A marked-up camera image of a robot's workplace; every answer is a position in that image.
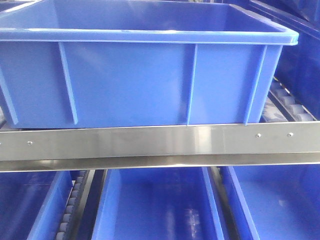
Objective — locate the blue box lower centre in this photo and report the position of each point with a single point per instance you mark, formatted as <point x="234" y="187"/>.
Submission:
<point x="178" y="203"/>

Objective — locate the blue box lower left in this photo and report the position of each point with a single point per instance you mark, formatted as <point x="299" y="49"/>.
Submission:
<point x="32" y="204"/>

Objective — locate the blue box under tray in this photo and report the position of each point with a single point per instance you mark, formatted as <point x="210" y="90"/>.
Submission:
<point x="127" y="63"/>

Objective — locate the right roller track lower shelf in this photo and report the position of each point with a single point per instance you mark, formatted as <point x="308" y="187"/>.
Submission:
<point x="282" y="106"/>

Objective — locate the blue box lower right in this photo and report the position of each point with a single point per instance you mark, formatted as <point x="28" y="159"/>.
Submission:
<point x="275" y="202"/>

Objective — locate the blue crate right lower shelf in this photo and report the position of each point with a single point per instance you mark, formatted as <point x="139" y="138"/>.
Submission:
<point x="299" y="65"/>

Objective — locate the lower black roller track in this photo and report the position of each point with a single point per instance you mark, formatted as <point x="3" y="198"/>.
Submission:
<point x="70" y="223"/>

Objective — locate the steel front crossbar lower shelf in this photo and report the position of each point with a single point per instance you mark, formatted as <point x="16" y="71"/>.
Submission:
<point x="276" y="143"/>

